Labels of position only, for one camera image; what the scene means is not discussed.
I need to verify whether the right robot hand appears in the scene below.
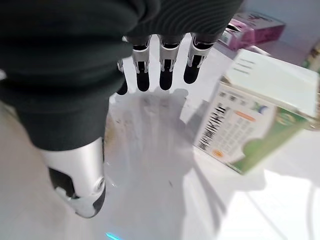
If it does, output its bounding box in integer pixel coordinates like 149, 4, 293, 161
0, 0, 245, 219

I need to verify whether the small cube medicine box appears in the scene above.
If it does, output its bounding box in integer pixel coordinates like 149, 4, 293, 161
193, 48, 320, 176

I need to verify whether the purple medicine box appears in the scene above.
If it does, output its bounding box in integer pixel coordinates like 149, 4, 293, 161
216, 11, 287, 51

